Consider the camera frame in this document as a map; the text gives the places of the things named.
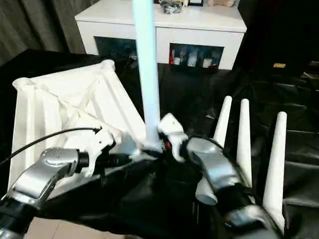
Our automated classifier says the white plastic bottle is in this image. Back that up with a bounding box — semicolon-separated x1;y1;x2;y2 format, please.
202;53;213;68
187;51;198;67

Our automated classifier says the grey-green curtain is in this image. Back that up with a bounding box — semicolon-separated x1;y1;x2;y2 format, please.
0;0;120;67

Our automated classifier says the white plastic table leg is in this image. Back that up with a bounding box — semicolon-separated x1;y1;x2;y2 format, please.
262;112;287;232
133;0;163;153
236;99;253;188
195;96;233;206

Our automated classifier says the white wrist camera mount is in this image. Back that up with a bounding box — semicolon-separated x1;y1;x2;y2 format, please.
84;126;117;179
158;113;188;162

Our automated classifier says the white cabinet with glass doors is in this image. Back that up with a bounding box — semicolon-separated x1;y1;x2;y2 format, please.
74;2;247;72

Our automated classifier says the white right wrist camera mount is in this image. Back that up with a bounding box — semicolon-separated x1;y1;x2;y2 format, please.
158;113;188;162

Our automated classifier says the white plastic table top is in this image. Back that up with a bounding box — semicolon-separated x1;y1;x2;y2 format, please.
7;59;161;192

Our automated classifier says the black mat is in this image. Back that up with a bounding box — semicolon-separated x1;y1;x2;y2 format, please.
0;48;319;236

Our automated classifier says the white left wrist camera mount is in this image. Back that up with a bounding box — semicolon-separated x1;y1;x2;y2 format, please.
84;126;117;179

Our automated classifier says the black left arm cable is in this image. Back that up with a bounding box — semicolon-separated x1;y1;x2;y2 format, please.
0;126;103;165

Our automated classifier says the black and white bundle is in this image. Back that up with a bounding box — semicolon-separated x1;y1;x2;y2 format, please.
160;1;184;15

